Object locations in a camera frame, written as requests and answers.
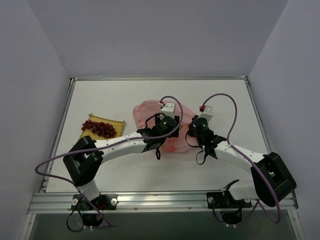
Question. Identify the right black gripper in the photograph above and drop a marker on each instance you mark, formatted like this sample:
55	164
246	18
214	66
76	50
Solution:
191	125

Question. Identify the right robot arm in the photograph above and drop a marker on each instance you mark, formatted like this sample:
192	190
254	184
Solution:
271	180

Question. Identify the red fake grapes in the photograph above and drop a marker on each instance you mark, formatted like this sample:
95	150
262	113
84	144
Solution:
101	129

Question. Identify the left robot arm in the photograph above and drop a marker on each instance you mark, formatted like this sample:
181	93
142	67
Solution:
90	154

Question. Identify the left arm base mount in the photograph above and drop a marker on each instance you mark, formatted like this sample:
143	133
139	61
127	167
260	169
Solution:
90	213

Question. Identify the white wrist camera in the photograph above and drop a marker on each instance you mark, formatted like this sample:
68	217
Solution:
206	112
167	109

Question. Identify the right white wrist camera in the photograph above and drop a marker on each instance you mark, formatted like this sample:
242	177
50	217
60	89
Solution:
206	112

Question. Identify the yellow bamboo mat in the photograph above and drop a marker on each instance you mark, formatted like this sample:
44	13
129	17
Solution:
118	125

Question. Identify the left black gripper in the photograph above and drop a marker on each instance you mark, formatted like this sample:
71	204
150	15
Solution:
176	124

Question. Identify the aluminium front rail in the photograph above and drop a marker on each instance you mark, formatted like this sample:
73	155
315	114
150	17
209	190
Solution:
127	202

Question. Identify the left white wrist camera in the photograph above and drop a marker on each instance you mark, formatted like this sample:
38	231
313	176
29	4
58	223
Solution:
167	109

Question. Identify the pink plastic bag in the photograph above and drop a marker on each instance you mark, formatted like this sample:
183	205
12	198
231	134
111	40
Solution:
148	108

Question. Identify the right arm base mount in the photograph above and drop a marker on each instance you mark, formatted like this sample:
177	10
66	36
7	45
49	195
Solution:
225	208

